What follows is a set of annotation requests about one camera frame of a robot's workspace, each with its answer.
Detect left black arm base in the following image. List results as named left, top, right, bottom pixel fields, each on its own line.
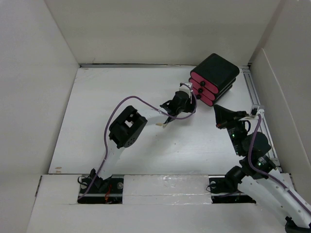
left=77, top=176, right=124, bottom=204

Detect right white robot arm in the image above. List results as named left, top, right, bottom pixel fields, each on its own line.
left=214, top=105, right=311, bottom=233

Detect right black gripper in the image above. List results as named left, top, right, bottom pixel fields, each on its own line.
left=213, top=103, right=249, bottom=155

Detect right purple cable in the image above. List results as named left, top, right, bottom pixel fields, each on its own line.
left=247, top=113, right=311, bottom=214

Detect black drawer cabinet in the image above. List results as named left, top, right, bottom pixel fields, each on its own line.
left=190, top=53, right=240, bottom=101

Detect yellow white eraser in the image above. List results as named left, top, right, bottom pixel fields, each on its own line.
left=156, top=123, right=168, bottom=129

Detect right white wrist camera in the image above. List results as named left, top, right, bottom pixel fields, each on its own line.
left=240, top=104, right=265, bottom=121

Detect purple cable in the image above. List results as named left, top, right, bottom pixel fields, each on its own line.
left=77, top=83, right=197, bottom=202
left=247, top=113, right=311, bottom=214

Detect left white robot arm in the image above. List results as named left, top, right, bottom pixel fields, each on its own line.
left=88, top=90, right=196, bottom=193

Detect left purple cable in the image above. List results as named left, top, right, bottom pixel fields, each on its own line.
left=77, top=83, right=197, bottom=202

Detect aluminium rail right side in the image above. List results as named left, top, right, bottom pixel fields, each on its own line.
left=242, top=68, right=282, bottom=170

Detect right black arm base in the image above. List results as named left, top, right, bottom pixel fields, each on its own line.
left=206, top=175, right=256, bottom=204

